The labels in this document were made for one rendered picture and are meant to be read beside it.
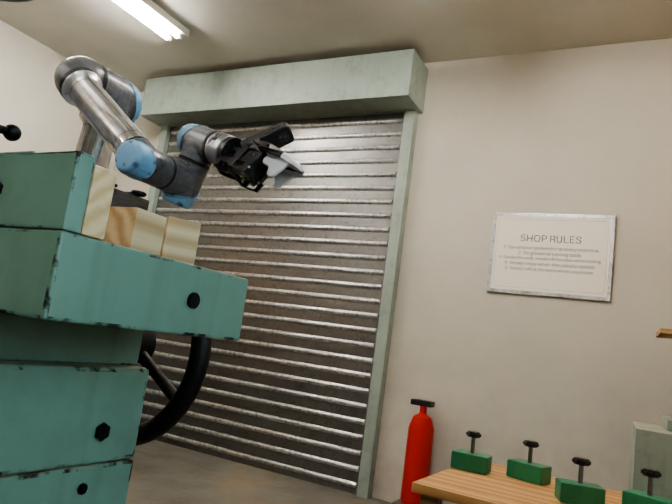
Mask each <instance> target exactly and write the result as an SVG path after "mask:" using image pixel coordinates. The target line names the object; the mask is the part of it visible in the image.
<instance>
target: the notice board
mask: <svg viewBox="0 0 672 504"><path fill-rule="evenodd" d="M615 229H616V215H584V214H536V213H494V218H493V228H492V238H491V248H490V258H489V268H488V278H487V288H486V291H487V292H498V293H510V294H522V295H534V296H546V297H558V298H570V299H582V300H594V301H606V302H611V288H612V273H613V259H614V244H615Z"/></svg>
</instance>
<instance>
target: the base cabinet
mask: <svg viewBox="0 0 672 504"><path fill-rule="evenodd" d="M132 466H133V460H132V459H130V458H127V459H120V460H112V461H105V462H98V463H91V464H83V465H76V466H69V467H62V468H55V469H47V470H40V471H33V472H26V473H18V474H11V475H4V476H0V504H126V498H127V493H128V488H129V482H130V477H131V471H132Z"/></svg>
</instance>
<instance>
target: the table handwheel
mask: <svg viewBox="0 0 672 504"><path fill-rule="evenodd" d="M155 347H156V335H155V332H147V331H143V337H142V342H141V347H140V353H139V358H138V364H140V365H141V366H142V367H145V368H146V369H148V370H149V375H150V376H151V378H152V379H153V380H154V381H155V383H156V384H157V385H158V387H159V388H160V389H161V390H162V392H163V393H164V394H165V396H166V397H167V398H168V400H169V402H168V404H167V405H166V406H165V407H164V408H163V409H162V410H161V411H160V412H159V413H158V414H157V415H155V416H154V417H153V418H151V419H149V420H148V421H146V422H144V423H141V424H140V425H139V430H138V436H137V441H136V446H138V445H142V444H146V443H149V442H151V441H153V440H156V439H157V438H159V437H161V436H162V435H164V434H165V433H167V432H168V431H169V430H170V429H172V428H173V427H174V426H175V425H176V424H177V423H178V422H179V421H180V420H181V419H182V418H183V417H184V415H185V414H186V413H187V411H188V410H189V409H190V407H191V406H192V404H193V402H194V401H195V399H196V397H197V395H198V393H199V391H200V389H201V386H202V384H203V381H204V379H205V376H206V373H207V369H208V365H209V360H210V355H211V347H212V338H203V337H193V336H191V346H190V353H189V358H188V363H187V366H186V370H185V373H184V375H183V378H182V380H181V383H180V385H179V387H178V389H176V388H175V387H174V386H173V384H172V383H171V382H170V381H169V380H168V378H167V377H166V376H165V375H164V374H163V373H162V371H161V370H160V369H159V367H158V366H157V365H156V363H155V362H154V361H153V359H152V358H151V357H152V355H153V353H154V351H155Z"/></svg>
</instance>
